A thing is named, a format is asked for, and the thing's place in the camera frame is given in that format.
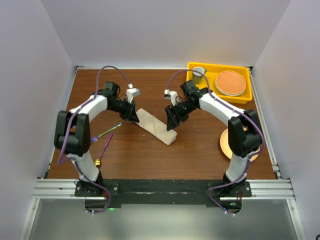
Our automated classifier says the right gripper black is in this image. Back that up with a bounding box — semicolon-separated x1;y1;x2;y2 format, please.
165;100;197;132

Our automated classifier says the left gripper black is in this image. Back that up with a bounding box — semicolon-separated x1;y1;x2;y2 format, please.
108;98;140;123

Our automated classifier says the beige cloth napkin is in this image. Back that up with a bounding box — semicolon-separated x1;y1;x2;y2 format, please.
136;108;178;146

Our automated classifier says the iridescent fork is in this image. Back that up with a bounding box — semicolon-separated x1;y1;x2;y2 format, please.
90;122;123;143

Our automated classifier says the gold purple spoon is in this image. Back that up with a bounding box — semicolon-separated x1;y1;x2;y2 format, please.
94;133;114;169

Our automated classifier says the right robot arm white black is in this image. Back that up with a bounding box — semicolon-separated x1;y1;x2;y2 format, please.
164;80;265;197

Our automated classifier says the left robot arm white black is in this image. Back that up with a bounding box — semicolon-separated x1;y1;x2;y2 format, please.
54;81;141;196

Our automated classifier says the grey ceramic mug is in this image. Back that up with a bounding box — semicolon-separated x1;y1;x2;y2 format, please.
192;66;207;84

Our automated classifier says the golden round plate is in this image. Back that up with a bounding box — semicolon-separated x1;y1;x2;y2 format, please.
219;127;261;163

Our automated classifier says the orange woven coaster plate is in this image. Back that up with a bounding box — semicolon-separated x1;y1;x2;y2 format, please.
215;70;247;96

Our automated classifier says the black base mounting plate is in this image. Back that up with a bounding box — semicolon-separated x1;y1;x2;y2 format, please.
74;179;252;213

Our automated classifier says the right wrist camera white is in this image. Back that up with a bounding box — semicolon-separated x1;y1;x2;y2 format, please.
164;89;179;106

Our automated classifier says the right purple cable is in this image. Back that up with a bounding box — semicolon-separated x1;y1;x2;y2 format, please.
165;69;265;186

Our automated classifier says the purple cable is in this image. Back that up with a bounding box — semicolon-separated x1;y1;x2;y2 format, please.
165;69;265;186
57;65;133;181

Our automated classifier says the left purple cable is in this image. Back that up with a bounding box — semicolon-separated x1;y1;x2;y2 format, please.
57;65;133;181

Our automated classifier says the aluminium frame rail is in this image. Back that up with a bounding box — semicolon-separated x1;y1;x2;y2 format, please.
20;178;307;240

